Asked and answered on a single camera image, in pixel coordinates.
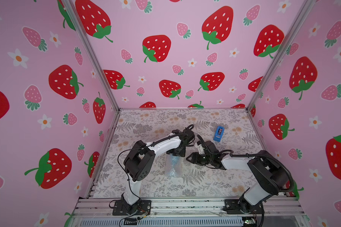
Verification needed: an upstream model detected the clear bubble wrap sheet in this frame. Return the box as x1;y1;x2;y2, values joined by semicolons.
165;155;185;178

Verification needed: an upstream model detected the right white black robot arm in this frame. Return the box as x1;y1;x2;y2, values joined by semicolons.
186;150;294;212

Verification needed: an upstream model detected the blue tape dispenser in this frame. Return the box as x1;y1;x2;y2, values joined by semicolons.
213;126;224;142

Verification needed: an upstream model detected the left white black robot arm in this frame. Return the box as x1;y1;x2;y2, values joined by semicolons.
122;124;195;206

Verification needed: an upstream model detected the aluminium mounting rail frame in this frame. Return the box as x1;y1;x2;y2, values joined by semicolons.
66;196;312;227

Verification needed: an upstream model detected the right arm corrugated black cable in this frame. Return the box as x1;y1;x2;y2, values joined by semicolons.
197;134;295;192

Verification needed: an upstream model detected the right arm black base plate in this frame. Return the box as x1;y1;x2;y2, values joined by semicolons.
222;199;265;215

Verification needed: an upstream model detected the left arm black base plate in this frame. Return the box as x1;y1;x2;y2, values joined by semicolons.
112;200;152;216

